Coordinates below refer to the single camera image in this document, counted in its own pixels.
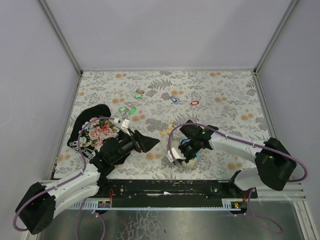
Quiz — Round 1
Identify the left aluminium frame post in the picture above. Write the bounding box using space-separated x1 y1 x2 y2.
37 0 83 76

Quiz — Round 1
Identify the left white cable duct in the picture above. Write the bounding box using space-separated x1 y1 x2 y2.
69 199 111 211

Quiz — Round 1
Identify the right white cable duct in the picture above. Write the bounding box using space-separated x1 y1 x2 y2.
221 199 248 214

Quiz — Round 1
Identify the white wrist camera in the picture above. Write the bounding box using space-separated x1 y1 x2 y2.
166 147 186 164
120 119 130 135

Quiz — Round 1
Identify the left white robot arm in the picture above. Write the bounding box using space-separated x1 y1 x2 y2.
15 130 160 235

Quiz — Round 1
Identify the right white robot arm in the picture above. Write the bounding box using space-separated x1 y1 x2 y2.
167 121 297 191

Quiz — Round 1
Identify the black floral cloth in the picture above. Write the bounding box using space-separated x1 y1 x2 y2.
67 104 126 160

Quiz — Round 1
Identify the green key tag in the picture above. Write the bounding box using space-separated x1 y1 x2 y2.
128 108 137 115
135 94 143 99
118 106 127 113

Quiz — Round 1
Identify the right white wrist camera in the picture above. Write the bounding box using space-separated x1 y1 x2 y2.
166 147 186 164

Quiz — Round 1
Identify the green key tag upper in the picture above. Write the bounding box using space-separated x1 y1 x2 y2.
135 94 143 99

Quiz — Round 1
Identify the green key tag left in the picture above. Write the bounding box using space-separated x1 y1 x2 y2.
118 106 127 113

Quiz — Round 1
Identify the aluminium frame post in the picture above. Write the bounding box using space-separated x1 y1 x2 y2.
37 0 83 76
253 0 300 75

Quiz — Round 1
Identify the right aluminium frame post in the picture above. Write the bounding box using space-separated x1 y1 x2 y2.
253 0 300 75

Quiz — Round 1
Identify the yellow key tag upper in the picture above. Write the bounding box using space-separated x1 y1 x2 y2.
167 122 173 131

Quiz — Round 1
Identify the floral table mat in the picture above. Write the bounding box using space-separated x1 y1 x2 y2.
64 71 270 180

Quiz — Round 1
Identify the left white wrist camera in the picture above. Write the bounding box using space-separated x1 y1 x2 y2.
120 119 130 135

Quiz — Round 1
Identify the red key tag right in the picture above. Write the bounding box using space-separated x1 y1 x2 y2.
190 101 199 106

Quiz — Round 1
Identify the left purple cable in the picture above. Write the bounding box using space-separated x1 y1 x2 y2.
13 116 121 240

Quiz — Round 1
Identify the green key tag middle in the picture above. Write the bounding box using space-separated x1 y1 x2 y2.
128 108 137 115

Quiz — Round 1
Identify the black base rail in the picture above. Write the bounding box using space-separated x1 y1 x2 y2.
95 179 258 209

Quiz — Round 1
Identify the white cable duct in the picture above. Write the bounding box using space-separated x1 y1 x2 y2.
69 199 111 211
221 199 248 214

